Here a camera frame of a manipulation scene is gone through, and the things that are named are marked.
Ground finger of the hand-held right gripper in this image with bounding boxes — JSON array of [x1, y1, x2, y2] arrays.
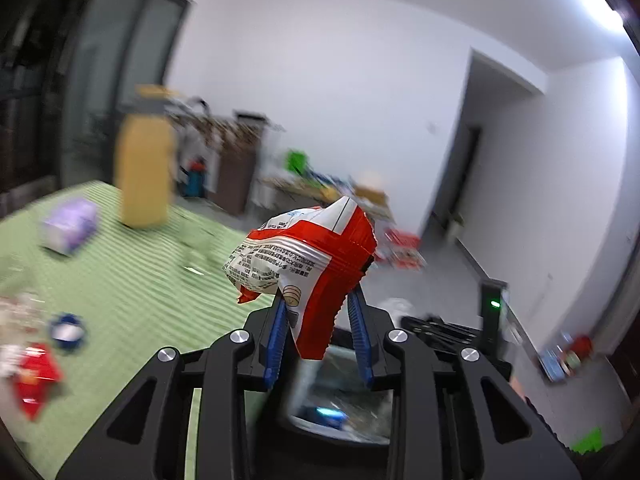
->
[[400, 314, 483, 357]]

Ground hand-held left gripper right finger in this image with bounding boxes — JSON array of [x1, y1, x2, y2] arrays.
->
[[345, 290, 583, 480]]

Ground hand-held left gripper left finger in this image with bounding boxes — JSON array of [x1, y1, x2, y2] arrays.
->
[[55, 295, 293, 480]]

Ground black waste bin with bag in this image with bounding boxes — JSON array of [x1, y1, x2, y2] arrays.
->
[[250, 327, 401, 448]]

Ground red and white snack wrapper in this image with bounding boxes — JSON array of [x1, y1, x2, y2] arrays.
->
[[221, 196, 378, 361]]

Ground small colourful packets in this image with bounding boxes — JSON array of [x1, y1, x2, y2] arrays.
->
[[540, 332, 596, 383]]

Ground red packages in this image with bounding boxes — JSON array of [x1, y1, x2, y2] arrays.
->
[[375, 227, 426, 266]]

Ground clear drinking glass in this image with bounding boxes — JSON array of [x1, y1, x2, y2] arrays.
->
[[180, 220, 216, 273]]

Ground cardboard box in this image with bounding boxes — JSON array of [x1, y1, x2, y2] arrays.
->
[[352, 184, 388, 208]]

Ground green checked tablecloth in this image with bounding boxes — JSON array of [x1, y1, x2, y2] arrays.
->
[[0, 179, 273, 480]]

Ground dark interior door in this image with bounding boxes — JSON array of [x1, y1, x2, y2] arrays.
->
[[431, 124, 482, 233]]

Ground green paper scrap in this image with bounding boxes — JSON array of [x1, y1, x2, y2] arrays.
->
[[570, 427, 603, 456]]

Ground brown wooden cabinet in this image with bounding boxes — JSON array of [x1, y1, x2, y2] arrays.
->
[[215, 110, 266, 216]]

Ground blue and red canister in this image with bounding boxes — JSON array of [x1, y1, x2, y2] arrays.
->
[[182, 157, 208, 198]]

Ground yellow thermos jug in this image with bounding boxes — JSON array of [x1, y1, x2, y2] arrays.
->
[[114, 85, 177, 229]]

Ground dried brown plant bunch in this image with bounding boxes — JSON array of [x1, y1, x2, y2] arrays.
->
[[199, 114, 238, 148]]

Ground purple tissue pack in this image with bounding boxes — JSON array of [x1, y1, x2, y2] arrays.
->
[[40, 197, 99, 257]]

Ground red crumpled wrapper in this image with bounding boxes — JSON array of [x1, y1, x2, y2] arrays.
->
[[11, 344, 63, 421]]

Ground clear plastic clamshell container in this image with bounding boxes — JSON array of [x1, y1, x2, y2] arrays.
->
[[0, 260, 47, 376]]

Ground dark sliding glass door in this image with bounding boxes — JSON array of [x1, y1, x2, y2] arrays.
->
[[0, 0, 193, 196]]

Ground ceiling light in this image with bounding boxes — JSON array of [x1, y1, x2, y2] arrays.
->
[[575, 0, 626, 31]]

